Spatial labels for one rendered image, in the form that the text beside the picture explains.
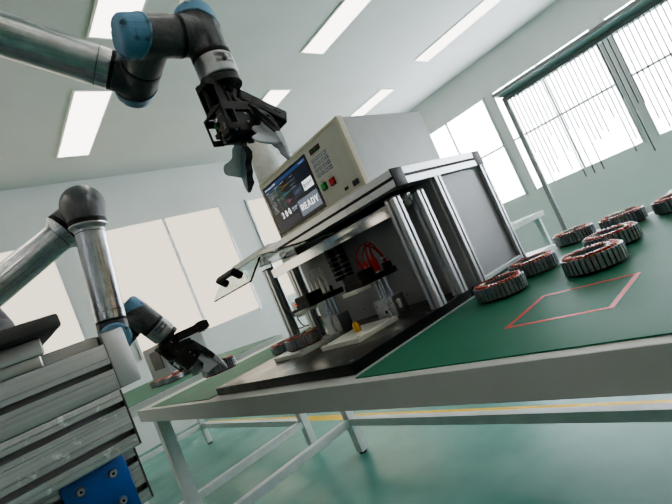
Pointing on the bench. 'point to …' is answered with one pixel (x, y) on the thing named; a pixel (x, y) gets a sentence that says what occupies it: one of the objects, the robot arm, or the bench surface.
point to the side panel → (479, 221)
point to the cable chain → (338, 262)
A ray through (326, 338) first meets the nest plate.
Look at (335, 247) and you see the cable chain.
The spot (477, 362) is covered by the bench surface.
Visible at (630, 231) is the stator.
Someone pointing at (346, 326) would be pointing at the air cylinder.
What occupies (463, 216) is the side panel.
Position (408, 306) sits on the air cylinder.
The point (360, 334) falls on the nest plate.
